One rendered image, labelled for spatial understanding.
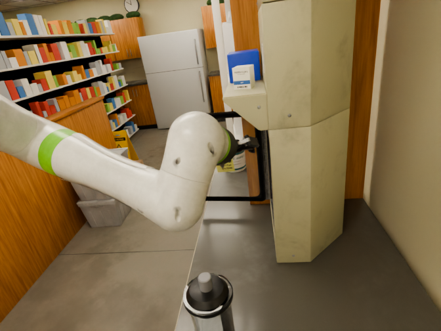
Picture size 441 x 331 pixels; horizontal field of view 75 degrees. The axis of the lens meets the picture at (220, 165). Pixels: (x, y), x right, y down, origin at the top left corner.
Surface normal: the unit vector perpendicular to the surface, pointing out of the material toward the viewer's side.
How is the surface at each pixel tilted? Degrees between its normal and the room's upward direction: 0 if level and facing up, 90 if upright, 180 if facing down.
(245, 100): 90
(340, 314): 0
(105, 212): 95
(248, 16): 90
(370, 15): 90
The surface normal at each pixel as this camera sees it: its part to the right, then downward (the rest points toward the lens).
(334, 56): 0.63, 0.25
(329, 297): -0.13, -0.90
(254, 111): -0.09, 0.43
